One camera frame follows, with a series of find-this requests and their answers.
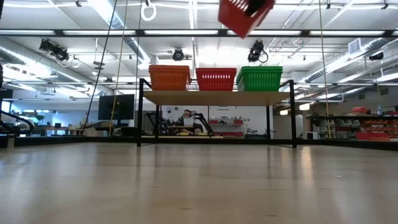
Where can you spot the storage rack with red bins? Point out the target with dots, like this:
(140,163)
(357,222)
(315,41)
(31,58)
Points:
(373,127)

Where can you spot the black ceiling spotlight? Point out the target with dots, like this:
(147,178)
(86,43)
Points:
(60,54)
(46,45)
(256,49)
(377,56)

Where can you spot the person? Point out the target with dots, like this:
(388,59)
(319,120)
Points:
(186,113)

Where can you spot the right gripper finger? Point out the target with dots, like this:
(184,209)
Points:
(256,6)

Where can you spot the black overhead bar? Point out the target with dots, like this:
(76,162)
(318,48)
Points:
(140,32)

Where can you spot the red and white cart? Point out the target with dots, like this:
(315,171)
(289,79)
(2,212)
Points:
(227,122)

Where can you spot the white light strip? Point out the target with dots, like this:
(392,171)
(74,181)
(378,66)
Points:
(99,32)
(180,32)
(273,32)
(348,32)
(28,32)

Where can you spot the black background robot arm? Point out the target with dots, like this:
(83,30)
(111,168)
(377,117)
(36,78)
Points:
(206,124)
(161,123)

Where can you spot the round black ceiling lamp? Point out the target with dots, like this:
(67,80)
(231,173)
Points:
(178,55)

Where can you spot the black background monitor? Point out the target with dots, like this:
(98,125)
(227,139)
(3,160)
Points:
(124,107)

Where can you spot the wooden shelf with black legs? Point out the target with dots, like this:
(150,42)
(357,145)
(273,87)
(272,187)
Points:
(202,98)

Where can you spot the black curved tube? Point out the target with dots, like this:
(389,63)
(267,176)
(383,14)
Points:
(32,127)

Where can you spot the white ceiling air vent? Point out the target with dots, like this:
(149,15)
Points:
(354,46)

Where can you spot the green plastic basket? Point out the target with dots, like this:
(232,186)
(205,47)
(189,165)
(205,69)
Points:
(261,71)
(261,67)
(258,84)

